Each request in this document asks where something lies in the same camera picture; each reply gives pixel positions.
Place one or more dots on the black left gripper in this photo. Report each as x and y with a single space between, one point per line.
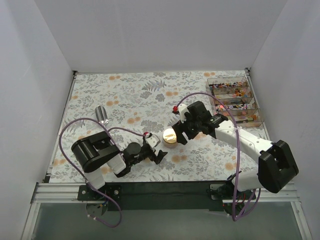
150 153

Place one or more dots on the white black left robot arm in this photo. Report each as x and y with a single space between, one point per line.
96 150

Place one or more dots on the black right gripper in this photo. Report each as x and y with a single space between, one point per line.
186 128

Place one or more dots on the aluminium front frame rail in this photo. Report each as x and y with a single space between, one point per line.
159 211

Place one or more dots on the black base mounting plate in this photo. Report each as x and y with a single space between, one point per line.
166 195

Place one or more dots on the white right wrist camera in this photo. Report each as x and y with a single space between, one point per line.
181 110

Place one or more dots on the floral patterned table cloth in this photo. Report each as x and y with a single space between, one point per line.
142 102

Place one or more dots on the silver metal scoop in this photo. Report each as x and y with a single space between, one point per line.
101 115

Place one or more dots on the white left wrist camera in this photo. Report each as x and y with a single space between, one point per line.
152 140

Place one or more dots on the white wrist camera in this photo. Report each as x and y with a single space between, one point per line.
181 110
152 140

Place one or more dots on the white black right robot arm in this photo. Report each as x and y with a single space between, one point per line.
276 165

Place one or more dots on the clear acrylic candy organizer box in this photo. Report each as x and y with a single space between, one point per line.
234 97

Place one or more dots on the round wooden jar lid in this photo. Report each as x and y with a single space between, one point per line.
169 136

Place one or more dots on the clear plastic jar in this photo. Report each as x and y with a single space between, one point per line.
170 145

